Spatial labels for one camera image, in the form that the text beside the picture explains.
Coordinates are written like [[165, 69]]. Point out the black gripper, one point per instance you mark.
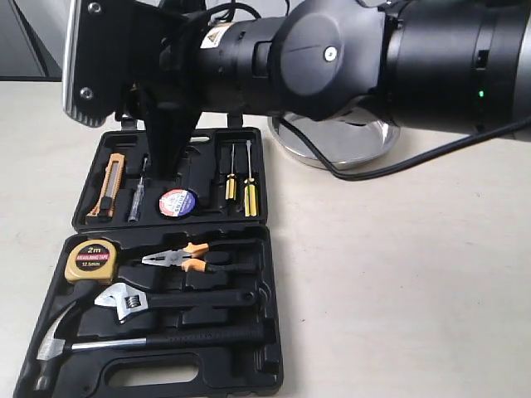
[[157, 74]]

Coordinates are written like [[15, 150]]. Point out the black plastic tool case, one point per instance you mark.
[[167, 287]]

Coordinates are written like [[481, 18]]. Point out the black adjustable wrench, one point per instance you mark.
[[128, 301]]

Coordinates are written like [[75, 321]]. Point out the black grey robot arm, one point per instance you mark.
[[454, 66]]

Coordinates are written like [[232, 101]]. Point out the white backdrop curtain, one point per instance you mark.
[[33, 35]]

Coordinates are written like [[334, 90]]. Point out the black electrical tape roll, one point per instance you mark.
[[177, 203]]

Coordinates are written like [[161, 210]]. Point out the orange utility knife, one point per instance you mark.
[[105, 206]]

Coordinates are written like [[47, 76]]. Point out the clear voltage tester screwdriver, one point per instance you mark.
[[134, 212]]

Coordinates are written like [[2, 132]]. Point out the round stainless steel tray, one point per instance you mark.
[[346, 146]]

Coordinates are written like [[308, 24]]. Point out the yellow tape measure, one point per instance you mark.
[[92, 260]]

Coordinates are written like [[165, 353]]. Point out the wrist camera with metal bracket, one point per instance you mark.
[[95, 71]]

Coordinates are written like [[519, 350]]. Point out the small yellow-handled screwdriver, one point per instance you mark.
[[230, 192]]

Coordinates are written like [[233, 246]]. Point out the large yellow-handled screwdriver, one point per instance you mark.
[[250, 193]]

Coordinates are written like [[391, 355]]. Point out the orange-handled combination pliers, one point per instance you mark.
[[198, 258]]

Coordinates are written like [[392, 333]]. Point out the black-handled claw hammer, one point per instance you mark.
[[53, 348]]

